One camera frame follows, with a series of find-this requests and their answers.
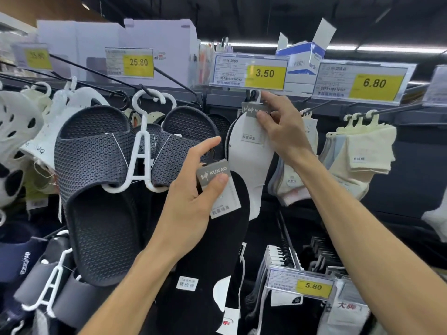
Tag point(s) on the small yellow white price tag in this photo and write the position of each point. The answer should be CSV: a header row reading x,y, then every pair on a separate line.
x,y
302,284

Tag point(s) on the navy blue slipper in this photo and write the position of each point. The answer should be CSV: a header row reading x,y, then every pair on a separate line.
x,y
19,258

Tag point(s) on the white slippers with hangers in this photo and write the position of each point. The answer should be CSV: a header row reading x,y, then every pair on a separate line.
x,y
59,115

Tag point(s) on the person's left forearm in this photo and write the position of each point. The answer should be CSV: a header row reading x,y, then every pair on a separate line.
x,y
129,293

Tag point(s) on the white insole with grey tag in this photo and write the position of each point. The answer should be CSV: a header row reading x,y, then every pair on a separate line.
x,y
251,160

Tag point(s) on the person's right forearm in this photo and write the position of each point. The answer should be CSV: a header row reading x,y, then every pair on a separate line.
x,y
363,247

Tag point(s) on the row of black sock packs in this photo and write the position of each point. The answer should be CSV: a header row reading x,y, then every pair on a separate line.
x,y
283,254

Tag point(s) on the white plastic slipper hanger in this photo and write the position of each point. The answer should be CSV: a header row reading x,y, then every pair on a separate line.
x,y
139,160

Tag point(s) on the person's left thumb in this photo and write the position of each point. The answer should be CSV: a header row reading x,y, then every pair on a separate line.
x,y
213,187

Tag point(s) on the grey slipper pair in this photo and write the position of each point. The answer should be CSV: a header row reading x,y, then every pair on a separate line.
x,y
80,300

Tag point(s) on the person's left hand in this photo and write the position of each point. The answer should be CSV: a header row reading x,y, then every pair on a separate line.
x,y
181,209

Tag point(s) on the black metal display hook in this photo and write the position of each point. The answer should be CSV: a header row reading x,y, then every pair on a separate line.
x,y
174,81
87,70

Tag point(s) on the person's right hand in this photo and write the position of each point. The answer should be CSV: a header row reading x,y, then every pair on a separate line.
x,y
290,136

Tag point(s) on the white perforated clog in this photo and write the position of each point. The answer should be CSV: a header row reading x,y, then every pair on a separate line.
x,y
14,136

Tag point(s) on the blue and white carton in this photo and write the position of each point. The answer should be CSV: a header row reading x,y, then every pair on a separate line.
x,y
307,55

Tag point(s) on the bunch of white socks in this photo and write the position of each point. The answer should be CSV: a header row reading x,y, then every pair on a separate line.
x,y
293,184

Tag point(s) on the black insole with grey tag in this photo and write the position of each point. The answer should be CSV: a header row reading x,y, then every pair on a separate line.
x,y
209,261

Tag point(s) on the bunch of cream socks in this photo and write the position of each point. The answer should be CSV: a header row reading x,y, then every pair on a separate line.
x,y
366,153

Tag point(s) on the white price tag holder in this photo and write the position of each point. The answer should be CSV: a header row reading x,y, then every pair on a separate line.
x,y
436,87

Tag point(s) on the person's right thumb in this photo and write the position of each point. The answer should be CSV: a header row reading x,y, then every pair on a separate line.
x,y
267,126

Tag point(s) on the white labelled sock pack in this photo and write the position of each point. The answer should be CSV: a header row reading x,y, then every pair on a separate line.
x,y
344,307

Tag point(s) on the pink and white packets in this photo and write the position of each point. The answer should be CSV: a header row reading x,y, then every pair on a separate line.
x,y
206,62

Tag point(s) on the white sock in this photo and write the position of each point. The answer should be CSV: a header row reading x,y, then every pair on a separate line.
x,y
436,216

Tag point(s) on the white cardboard boxes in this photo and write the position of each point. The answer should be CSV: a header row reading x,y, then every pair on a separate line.
x,y
90,38

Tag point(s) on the grey metal display hook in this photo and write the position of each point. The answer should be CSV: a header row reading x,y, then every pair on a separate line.
x,y
384,109

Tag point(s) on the large dark grey textured slipper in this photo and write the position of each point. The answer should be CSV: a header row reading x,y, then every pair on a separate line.
x,y
94,205

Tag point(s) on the ceiling light strip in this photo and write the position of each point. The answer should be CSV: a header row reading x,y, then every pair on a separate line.
x,y
401,49

